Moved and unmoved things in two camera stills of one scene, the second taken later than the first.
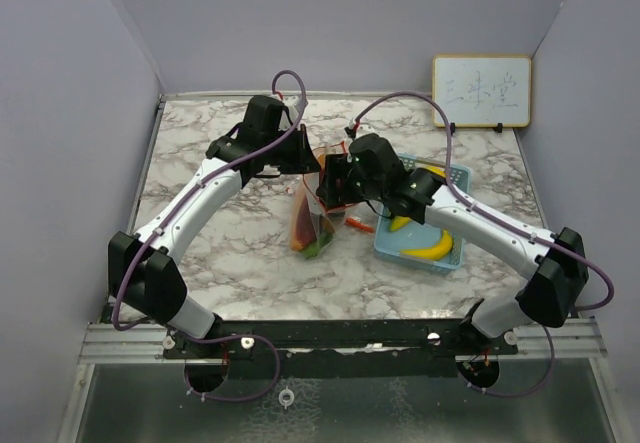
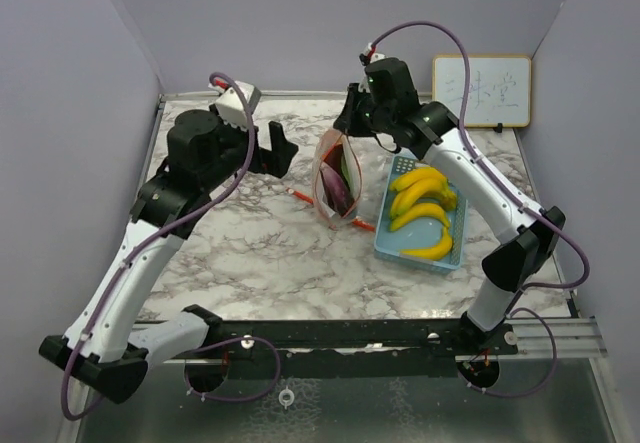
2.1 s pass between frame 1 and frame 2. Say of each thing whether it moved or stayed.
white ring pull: stayed
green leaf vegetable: moved
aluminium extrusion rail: stayed
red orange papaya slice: moved
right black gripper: moved
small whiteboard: stayed
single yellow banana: stayed
